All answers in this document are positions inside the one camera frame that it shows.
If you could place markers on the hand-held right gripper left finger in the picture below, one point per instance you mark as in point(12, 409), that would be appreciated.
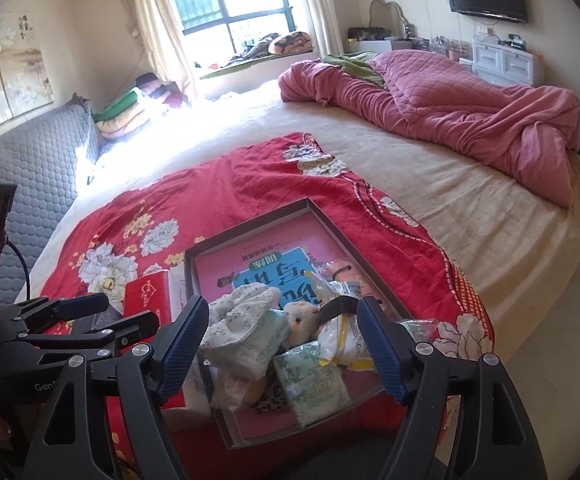
point(179, 355)

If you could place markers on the pink quilt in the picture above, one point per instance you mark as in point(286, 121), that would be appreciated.
point(445, 105)

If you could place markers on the grey quilted headboard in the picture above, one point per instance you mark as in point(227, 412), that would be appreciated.
point(39, 160)

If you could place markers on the white floral cloth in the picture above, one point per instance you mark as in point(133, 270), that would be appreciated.
point(240, 310)

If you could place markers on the patterned cushion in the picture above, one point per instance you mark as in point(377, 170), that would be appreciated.
point(290, 43)

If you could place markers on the red floral blanket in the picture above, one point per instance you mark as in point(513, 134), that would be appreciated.
point(250, 175)

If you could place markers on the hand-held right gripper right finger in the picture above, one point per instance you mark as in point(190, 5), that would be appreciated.
point(380, 355)

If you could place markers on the stack of folded blankets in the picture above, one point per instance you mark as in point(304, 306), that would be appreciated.
point(129, 110)

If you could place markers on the heart-shaped mirror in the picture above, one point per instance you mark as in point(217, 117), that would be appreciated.
point(387, 17)

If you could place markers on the white drawer cabinet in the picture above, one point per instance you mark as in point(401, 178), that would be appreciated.
point(507, 62)

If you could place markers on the bed with cream sheet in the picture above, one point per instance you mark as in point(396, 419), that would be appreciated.
point(420, 170)

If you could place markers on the clear bag with cream puff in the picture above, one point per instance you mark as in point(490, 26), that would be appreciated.
point(240, 390)

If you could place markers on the red tissue pack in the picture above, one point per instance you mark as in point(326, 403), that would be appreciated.
point(144, 295)

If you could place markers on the pink pouch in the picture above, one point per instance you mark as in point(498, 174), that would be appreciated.
point(352, 277)

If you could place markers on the floral wall painting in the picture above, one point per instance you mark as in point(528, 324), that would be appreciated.
point(14, 70)

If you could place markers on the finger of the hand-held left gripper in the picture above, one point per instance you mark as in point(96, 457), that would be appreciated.
point(89, 302)
point(114, 335)

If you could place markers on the dark purple box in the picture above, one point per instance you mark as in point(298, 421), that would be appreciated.
point(99, 319)

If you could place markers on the grey cardboard box tray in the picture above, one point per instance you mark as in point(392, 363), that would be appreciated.
point(250, 232)

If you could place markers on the dark clothes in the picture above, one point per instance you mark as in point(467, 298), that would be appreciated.
point(255, 47)

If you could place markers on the pink book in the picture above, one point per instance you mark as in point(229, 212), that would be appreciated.
point(219, 270)

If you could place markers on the pale green tissue packet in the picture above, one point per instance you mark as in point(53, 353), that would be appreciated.
point(310, 385)

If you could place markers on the green cloth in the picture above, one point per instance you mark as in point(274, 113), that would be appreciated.
point(355, 65)

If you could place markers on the black storage box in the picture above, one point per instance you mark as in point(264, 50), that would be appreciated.
point(367, 35)

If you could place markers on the cream bunny plush purple dress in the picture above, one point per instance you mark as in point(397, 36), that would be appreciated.
point(302, 317)

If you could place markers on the cream curtain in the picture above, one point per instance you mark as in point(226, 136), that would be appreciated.
point(159, 30)
point(320, 5)

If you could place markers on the green sill mat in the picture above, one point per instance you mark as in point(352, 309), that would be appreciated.
point(250, 66)

